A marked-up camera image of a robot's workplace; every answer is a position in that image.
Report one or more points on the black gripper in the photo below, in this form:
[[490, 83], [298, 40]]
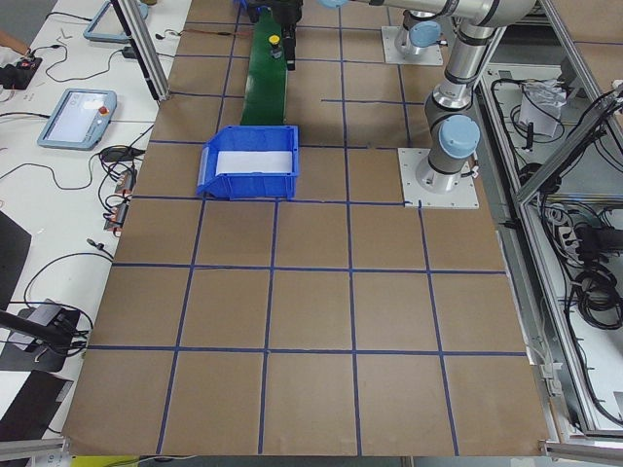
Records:
[[290, 47]]

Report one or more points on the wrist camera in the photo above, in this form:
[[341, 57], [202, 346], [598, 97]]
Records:
[[253, 9]]

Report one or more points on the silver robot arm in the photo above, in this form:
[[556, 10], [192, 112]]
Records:
[[410, 18], [471, 51]]

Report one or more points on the blue bin with white foam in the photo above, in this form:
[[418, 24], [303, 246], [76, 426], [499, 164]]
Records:
[[250, 162]]

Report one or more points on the aluminium frame post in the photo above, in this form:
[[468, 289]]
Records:
[[127, 12]]

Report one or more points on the black power adapter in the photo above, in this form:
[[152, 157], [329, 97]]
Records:
[[129, 52]]

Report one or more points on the teach pendant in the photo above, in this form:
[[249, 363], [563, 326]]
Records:
[[105, 27], [79, 119]]

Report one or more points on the far teach pendant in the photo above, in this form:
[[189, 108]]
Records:
[[105, 27]]

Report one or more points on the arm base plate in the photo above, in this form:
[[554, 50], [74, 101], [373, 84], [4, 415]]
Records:
[[418, 45], [423, 187]]

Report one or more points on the near teach pendant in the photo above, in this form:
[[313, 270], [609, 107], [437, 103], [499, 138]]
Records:
[[79, 119]]

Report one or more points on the green conveyor belt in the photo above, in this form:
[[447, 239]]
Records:
[[265, 90]]

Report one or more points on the yellow push button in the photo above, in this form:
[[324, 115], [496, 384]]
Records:
[[276, 50]]

